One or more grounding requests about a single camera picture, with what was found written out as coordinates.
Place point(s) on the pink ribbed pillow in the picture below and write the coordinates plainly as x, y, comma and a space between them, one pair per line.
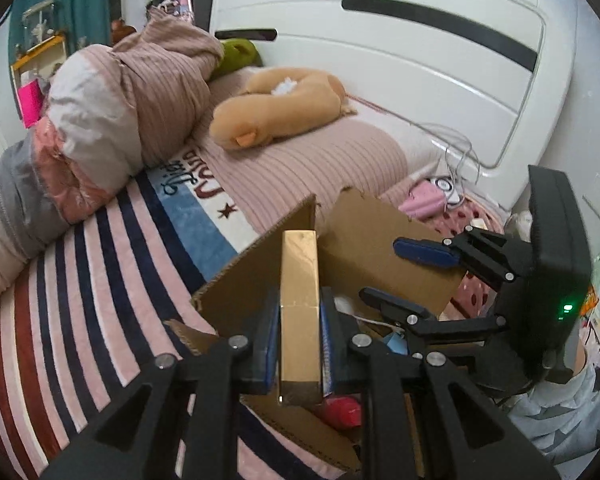
320, 170

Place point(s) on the person's right forearm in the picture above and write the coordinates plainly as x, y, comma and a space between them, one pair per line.
555, 410

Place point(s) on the pale blue square device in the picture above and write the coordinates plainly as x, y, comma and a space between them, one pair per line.
394, 344

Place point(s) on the gold rectangular box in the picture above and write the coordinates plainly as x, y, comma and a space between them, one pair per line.
300, 310

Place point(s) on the pink plastic bottle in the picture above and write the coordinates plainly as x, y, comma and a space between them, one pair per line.
342, 410

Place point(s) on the bright pink bag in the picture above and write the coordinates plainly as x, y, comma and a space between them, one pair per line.
30, 105

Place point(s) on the tan plush toy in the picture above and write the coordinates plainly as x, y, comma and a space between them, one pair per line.
280, 110

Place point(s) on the brown cardboard box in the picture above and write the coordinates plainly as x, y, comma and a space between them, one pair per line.
370, 245

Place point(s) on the striped printed blanket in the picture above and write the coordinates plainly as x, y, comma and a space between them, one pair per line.
95, 285

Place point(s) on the pink grey striped quilt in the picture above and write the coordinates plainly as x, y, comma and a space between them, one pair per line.
105, 110

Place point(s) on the teal curtain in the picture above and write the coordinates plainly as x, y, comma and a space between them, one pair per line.
80, 0

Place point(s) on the green plush toy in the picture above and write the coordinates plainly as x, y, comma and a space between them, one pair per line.
240, 55

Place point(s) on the pink dotted bed sheet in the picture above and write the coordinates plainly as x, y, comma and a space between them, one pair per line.
460, 220

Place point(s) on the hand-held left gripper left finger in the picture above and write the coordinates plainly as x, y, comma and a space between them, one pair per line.
262, 355

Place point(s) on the glass display tank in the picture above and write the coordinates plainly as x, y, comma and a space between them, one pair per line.
41, 22

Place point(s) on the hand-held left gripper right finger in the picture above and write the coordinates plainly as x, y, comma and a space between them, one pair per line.
330, 355

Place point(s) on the brown teddy bear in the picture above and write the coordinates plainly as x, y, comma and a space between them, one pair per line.
119, 30

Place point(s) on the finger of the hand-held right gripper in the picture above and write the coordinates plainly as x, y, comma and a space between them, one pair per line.
385, 300
425, 254

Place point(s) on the pink power bank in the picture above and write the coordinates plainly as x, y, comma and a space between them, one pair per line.
422, 201

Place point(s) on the yellow metal rack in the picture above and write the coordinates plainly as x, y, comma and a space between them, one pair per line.
35, 50

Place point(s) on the white bed headboard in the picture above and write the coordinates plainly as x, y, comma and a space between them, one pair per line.
380, 50

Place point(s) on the white round device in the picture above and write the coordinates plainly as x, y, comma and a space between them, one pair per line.
446, 189

